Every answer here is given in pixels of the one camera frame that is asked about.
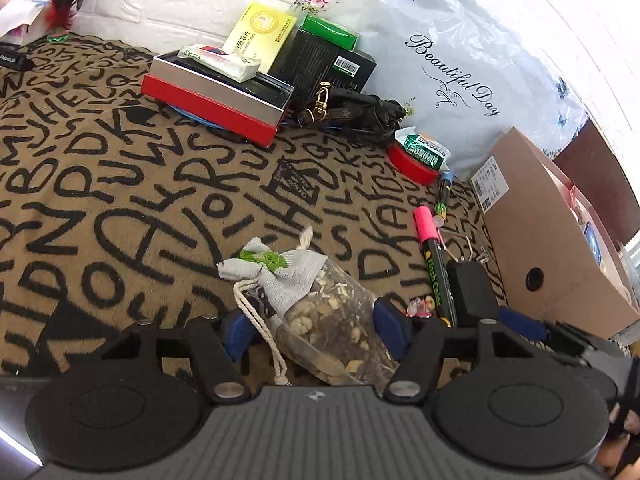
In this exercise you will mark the green box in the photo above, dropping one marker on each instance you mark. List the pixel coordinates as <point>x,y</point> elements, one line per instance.
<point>330,32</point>

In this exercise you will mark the white tissue pack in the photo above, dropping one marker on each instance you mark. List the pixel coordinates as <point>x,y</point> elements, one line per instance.
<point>220,60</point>

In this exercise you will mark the pink capped black marker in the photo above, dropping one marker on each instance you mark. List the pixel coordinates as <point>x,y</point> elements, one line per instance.
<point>434,265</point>

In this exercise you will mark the black cardboard box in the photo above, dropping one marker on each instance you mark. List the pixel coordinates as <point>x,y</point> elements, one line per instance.
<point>325,65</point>

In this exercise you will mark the letter printed brown cloth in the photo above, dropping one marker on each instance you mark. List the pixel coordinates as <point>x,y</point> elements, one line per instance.
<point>125,200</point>

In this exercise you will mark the person's right hand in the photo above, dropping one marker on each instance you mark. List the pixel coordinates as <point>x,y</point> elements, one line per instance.
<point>622,425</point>

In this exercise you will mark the pink and white packet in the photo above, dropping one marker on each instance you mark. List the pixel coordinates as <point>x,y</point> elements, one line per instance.
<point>17,7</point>

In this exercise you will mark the small green clip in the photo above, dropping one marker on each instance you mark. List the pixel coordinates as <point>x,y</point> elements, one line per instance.
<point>57,37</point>

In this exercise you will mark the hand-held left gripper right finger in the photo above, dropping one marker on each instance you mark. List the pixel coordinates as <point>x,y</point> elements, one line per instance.
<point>389,324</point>

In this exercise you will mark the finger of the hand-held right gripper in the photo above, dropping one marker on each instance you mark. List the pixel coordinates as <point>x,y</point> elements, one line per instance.
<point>520,323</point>
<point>467,292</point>

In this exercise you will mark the black leather bag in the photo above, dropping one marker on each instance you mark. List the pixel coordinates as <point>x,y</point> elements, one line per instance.
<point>357,107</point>

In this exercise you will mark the metal binder clip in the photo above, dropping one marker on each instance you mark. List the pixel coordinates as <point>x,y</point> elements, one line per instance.
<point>467,247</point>

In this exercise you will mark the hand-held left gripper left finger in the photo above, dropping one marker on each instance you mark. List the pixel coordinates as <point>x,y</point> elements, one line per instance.
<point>235,336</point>

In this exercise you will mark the red and silver box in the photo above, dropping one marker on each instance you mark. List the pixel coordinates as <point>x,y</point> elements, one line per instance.
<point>215,97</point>

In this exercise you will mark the clear dried herb packet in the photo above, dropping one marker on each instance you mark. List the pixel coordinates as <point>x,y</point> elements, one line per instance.
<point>332,327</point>

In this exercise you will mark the white floral pillow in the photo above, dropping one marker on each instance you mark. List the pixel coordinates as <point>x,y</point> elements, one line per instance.
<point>450,45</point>

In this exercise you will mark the yellow box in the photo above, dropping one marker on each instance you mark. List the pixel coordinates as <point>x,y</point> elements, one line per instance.
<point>260,30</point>

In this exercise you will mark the small pink charm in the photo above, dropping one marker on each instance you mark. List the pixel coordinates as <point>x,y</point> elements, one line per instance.
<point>422,306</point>

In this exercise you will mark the green tissue pack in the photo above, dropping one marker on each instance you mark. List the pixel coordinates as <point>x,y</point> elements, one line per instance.
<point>422,149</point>

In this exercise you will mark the blue capped black pen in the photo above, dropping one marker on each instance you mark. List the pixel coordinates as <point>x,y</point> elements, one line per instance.
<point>442,195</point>

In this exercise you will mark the black device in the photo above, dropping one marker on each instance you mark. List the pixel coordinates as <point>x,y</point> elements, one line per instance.
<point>12,59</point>

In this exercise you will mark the brown cardboard box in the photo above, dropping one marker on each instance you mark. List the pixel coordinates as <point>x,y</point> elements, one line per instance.
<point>540,240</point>

